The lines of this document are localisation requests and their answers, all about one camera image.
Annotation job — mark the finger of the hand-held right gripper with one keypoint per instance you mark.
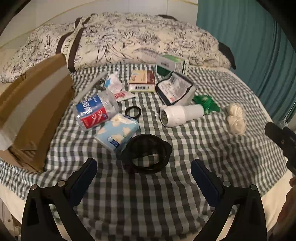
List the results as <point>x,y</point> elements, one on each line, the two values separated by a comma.
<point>281,139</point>

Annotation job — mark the white plastic bottle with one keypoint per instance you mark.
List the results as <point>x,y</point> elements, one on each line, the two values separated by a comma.
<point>182,113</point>

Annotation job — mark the teal curtain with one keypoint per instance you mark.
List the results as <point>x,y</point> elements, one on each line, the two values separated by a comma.
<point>242,46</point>

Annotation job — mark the green plastic packet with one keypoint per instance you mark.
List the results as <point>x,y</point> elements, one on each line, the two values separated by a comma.
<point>205,103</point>

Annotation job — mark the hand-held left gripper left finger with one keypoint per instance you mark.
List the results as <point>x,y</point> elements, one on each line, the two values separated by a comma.
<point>85,178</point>

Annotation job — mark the light blue tissue pack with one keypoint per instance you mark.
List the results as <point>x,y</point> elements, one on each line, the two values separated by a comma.
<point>115,132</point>

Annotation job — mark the red and white sachet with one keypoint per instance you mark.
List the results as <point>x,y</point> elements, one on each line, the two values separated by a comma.
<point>121,95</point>

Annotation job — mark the silver foil pouch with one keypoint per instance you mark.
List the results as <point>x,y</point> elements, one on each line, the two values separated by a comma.
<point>175,88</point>

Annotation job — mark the green and white carton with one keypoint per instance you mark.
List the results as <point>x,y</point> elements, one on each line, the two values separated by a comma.
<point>171,62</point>

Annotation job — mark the small white blue tissue packet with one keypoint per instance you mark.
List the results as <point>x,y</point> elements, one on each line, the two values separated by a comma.
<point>113,82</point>

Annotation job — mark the cream knotted cloth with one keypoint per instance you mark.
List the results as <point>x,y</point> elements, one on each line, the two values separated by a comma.
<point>235,118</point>

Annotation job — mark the white bed mattress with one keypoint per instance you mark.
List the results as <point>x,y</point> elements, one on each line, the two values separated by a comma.
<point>242,78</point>

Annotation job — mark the grey checked blanket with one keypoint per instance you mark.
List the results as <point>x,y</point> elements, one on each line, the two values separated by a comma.
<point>161,197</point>

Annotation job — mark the crushed bottle blue red label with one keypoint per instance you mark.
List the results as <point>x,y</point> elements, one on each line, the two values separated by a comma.
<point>94,111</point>

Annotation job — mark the floral print duvet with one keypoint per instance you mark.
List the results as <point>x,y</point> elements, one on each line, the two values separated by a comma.
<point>138,39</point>

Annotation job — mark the person's right forearm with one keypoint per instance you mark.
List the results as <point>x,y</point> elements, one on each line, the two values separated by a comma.
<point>289,201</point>

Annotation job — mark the grey plastic strip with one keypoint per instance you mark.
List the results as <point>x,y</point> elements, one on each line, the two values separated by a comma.
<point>92,83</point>

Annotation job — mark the orange and red carton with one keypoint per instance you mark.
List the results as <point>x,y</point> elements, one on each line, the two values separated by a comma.
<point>141,77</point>

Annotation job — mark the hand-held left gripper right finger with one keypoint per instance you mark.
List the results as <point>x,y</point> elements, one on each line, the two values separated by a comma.
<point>203,178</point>

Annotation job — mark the brown cardboard box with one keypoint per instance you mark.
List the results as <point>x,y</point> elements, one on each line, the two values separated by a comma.
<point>34,111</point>

